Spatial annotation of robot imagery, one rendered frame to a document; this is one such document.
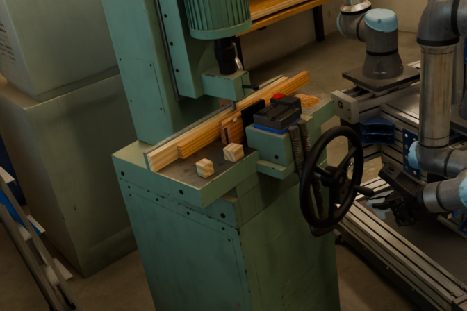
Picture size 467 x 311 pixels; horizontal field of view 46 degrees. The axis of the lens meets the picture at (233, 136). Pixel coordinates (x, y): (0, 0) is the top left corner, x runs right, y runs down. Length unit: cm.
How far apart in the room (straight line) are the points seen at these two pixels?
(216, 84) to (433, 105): 61
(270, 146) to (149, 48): 48
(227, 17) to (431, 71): 53
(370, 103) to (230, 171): 81
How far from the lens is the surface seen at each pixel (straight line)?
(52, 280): 233
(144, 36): 166
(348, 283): 238
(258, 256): 164
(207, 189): 139
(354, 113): 206
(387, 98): 213
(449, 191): 138
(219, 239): 162
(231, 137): 152
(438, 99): 141
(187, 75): 163
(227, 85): 157
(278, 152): 145
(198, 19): 149
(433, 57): 138
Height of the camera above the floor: 161
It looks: 26 degrees down
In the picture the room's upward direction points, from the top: 10 degrees counter-clockwise
